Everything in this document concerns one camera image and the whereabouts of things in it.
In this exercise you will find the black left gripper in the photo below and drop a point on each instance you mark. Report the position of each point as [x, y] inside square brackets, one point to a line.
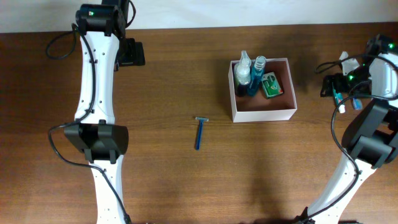
[136, 55]

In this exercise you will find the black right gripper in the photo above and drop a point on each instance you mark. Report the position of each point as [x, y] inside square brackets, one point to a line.
[340, 79]

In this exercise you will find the blue white toothbrush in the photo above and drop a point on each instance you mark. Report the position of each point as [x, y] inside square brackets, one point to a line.
[357, 104]

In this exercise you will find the green toothpaste tube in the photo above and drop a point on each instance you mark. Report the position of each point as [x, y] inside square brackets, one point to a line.
[338, 97]

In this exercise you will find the green Dettol soap box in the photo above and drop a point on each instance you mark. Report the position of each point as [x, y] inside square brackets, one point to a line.
[270, 85]

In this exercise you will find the teal Listerine mouthwash bottle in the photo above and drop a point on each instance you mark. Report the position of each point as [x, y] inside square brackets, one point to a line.
[257, 72]

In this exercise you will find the purple foam soap pump bottle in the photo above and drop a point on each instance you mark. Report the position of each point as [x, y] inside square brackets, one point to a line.
[242, 77]

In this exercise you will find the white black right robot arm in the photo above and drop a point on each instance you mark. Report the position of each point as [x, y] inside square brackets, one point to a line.
[370, 140]

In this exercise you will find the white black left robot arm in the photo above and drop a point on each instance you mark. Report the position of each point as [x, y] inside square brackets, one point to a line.
[106, 48]

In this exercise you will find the blue disposable razor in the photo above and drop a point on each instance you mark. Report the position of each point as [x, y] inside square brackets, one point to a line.
[200, 130]

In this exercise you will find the pink open cardboard box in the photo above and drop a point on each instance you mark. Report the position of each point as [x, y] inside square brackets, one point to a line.
[258, 107]

